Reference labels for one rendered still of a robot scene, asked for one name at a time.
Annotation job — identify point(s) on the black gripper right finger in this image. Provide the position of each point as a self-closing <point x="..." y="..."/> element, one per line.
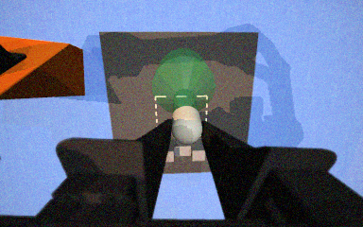
<point x="238" y="169"/>

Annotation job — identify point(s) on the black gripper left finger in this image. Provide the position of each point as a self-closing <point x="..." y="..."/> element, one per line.
<point x="143" y="158"/>

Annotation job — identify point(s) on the green glass bottle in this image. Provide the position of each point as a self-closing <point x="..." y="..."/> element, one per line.
<point x="183" y="85"/>

